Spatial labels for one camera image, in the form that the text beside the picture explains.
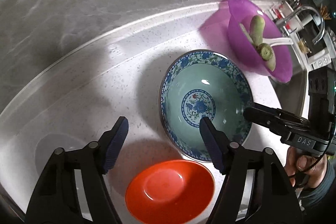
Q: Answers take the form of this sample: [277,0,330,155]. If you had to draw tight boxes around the purple plastic basin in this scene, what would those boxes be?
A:
[227,0,293,83]

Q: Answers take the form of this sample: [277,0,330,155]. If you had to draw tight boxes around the orange plastic bowl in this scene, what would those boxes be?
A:
[125,160,215,223]

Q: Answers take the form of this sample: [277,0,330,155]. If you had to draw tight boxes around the green vegetable piece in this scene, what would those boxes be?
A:
[249,15,265,46]

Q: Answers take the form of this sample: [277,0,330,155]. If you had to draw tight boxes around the stainless steel sink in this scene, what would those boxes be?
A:
[273,66,310,119]

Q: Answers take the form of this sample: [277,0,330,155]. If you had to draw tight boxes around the blue floral ceramic bowl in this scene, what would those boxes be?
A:
[159,50,253,162]

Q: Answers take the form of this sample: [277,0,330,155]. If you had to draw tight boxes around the white spoon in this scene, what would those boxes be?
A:
[262,37,294,47]

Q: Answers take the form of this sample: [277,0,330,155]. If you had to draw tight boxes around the chrome sink faucet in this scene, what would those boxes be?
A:
[273,5,325,45]

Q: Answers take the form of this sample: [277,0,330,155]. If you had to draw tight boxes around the person right hand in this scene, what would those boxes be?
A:
[284,147,327,189]

